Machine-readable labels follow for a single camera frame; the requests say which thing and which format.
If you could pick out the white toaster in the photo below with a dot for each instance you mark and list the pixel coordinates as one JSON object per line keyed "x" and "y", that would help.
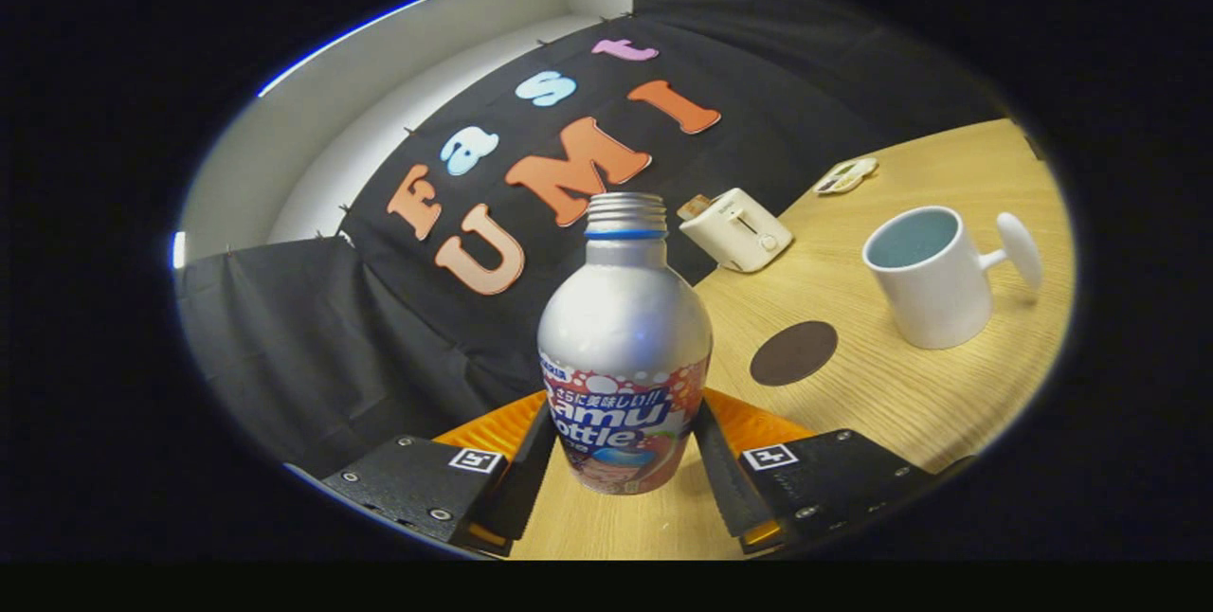
{"x": 739, "y": 233}

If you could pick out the silver juice bottle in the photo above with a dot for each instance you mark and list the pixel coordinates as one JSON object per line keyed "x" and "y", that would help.
{"x": 625, "y": 328}

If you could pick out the wooden table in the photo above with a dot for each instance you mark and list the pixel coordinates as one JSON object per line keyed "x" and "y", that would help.
{"x": 900, "y": 404}

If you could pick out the white cup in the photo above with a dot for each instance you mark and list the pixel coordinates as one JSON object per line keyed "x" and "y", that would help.
{"x": 933, "y": 299}

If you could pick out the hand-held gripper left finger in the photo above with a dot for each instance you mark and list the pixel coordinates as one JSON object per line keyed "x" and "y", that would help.
{"x": 526, "y": 489}

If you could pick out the white divided sauce tray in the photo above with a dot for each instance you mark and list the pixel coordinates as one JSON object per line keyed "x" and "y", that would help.
{"x": 846, "y": 175}

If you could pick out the dark brown round coaster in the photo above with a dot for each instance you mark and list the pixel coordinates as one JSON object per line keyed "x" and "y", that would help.
{"x": 794, "y": 353}

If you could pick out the brown toast slice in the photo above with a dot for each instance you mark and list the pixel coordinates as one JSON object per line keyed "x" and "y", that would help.
{"x": 693, "y": 206}

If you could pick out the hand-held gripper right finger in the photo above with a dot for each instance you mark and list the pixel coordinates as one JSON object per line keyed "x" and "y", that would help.
{"x": 725, "y": 489}

